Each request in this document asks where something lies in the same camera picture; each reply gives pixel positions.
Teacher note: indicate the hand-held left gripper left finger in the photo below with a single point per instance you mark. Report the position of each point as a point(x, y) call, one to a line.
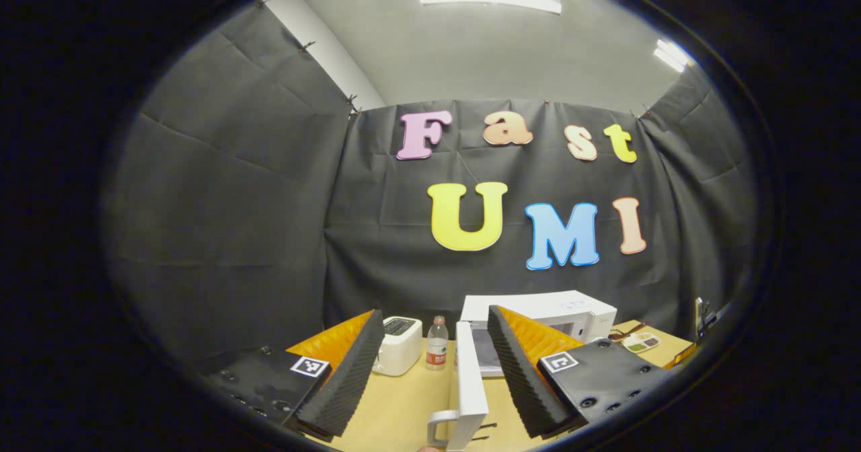
point(350, 378)

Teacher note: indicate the clear water bottle red label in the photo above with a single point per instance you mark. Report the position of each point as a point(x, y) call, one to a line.
point(437, 348)

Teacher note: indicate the wooden spoon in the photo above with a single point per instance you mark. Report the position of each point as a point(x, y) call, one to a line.
point(625, 332)

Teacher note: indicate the small ceiling light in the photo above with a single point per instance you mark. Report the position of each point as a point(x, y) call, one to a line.
point(671, 55)

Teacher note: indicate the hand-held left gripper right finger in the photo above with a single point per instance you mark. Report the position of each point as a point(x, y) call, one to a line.
point(518, 378)

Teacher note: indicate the white divided bean plate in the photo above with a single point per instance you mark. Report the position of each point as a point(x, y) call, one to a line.
point(642, 343)

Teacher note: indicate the black backdrop cloth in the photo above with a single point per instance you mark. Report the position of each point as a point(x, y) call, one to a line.
point(235, 203)

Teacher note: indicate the white toaster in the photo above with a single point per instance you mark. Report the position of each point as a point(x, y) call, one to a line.
point(397, 348)

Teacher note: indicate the white microwave oven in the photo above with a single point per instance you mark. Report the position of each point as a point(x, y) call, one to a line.
point(471, 385)

